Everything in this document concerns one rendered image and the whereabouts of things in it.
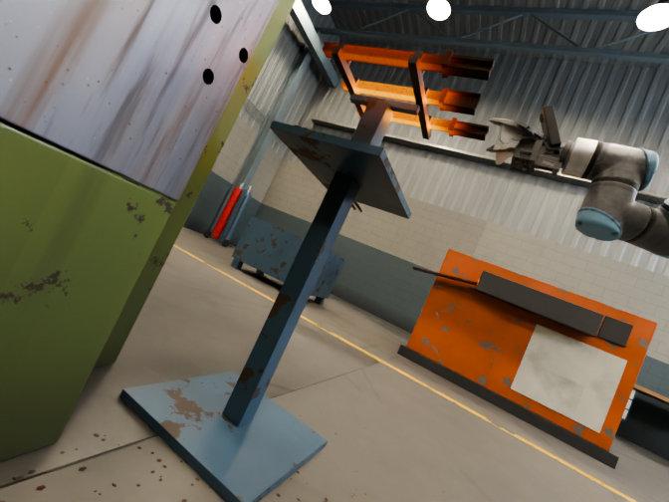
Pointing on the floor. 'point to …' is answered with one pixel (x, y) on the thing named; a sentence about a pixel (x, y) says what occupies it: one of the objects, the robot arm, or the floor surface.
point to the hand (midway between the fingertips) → (488, 132)
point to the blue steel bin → (281, 255)
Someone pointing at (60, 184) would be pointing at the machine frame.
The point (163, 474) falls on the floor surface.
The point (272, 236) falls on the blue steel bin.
